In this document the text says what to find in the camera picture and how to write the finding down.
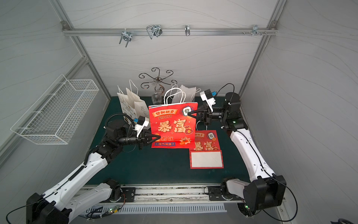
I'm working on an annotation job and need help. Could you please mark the red RICH paper bag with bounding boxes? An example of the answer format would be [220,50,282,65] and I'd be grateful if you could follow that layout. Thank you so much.
[189,130,224,169]

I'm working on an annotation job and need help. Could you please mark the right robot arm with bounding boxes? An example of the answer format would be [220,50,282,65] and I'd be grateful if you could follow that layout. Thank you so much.
[188,90,287,212]

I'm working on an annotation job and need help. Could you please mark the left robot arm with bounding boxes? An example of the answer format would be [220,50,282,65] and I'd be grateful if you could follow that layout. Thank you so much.
[26,115,160,224]

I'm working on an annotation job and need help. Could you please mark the floral print paper bag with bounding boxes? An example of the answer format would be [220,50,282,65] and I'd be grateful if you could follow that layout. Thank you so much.
[170,85,201,104]

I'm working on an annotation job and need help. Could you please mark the white printed paper bag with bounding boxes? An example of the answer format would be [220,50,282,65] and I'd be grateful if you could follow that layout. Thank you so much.
[117,79,150,120]

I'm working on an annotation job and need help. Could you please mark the green felt table mat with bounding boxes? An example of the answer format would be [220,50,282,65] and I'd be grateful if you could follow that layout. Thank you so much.
[83,96,252,185]

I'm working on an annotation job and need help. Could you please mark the clear wine glass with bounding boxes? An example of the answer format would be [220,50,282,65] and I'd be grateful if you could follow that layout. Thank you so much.
[152,91,163,105]

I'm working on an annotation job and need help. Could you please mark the black metal cup tree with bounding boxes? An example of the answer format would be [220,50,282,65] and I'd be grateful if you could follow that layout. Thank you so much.
[139,67,178,95]

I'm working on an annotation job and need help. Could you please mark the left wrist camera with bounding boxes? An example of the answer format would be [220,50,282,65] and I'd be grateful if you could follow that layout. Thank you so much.
[134,116,150,137]

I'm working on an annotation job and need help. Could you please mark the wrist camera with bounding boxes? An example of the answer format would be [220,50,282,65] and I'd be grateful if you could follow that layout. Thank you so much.
[200,89,217,112]
[134,116,150,137]

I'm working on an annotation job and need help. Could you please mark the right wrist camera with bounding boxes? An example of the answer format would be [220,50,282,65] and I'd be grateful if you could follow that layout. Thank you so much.
[200,89,217,112]

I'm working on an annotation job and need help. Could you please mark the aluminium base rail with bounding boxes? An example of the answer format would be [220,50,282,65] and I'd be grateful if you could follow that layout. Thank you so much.
[81,183,286,206]

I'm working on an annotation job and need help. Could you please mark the white wire wall basket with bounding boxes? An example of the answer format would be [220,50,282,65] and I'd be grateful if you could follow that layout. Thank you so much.
[10,74,99,145]

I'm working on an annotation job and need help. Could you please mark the slotted cable duct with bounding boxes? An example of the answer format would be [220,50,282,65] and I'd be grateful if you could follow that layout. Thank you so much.
[114,203,227,215]

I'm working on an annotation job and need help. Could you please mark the aluminium top rail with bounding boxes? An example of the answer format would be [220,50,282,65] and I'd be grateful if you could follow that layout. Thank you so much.
[63,27,278,36]

